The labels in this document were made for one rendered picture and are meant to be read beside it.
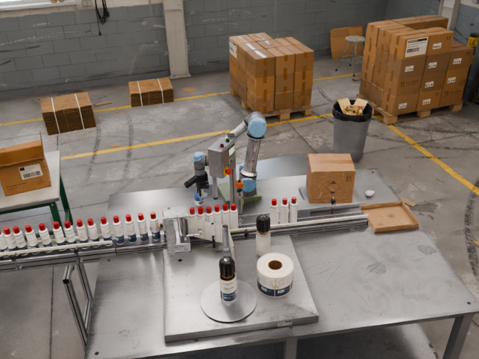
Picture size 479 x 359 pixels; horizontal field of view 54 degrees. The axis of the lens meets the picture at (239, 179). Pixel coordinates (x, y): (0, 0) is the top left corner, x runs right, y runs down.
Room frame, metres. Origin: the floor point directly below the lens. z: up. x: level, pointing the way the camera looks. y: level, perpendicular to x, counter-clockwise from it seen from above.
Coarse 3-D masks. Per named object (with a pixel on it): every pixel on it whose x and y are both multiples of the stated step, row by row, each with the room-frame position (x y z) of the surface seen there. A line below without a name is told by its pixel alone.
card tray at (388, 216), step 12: (372, 204) 2.67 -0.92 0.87; (384, 204) 2.68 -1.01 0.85; (396, 204) 2.69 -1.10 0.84; (372, 216) 2.58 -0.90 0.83; (384, 216) 2.58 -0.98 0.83; (396, 216) 2.57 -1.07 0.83; (408, 216) 2.57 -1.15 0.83; (372, 228) 2.45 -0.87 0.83; (384, 228) 2.41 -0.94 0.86; (396, 228) 2.42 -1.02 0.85; (408, 228) 2.43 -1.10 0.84
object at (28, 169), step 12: (24, 144) 3.46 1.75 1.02; (36, 144) 3.43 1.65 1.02; (0, 156) 3.30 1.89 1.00; (12, 156) 3.33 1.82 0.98; (24, 156) 3.36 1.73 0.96; (36, 156) 3.39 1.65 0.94; (0, 168) 3.04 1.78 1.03; (12, 168) 3.09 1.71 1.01; (24, 168) 3.12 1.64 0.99; (36, 168) 3.15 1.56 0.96; (0, 180) 3.05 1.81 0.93; (12, 180) 3.08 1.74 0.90; (24, 180) 3.11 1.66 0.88; (36, 180) 3.14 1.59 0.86; (48, 180) 3.17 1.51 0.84; (12, 192) 3.07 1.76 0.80
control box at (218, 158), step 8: (216, 144) 2.50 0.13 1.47; (224, 144) 2.49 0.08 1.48; (232, 144) 2.52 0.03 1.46; (208, 152) 2.44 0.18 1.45; (216, 152) 2.42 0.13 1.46; (224, 152) 2.42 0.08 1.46; (208, 160) 2.44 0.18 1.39; (216, 160) 2.42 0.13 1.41; (224, 160) 2.41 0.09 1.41; (216, 168) 2.42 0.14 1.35; (224, 168) 2.41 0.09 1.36; (232, 168) 2.50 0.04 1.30; (216, 176) 2.42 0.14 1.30; (224, 176) 2.41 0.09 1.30
